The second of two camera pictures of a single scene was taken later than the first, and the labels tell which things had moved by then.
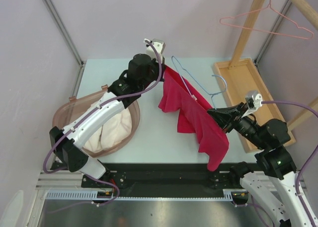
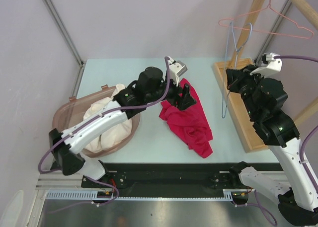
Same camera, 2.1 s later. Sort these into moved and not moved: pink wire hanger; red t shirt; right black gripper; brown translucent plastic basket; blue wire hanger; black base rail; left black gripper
Moved: left black gripper; blue wire hanger; right black gripper; red t shirt
Not moved: pink wire hanger; black base rail; brown translucent plastic basket
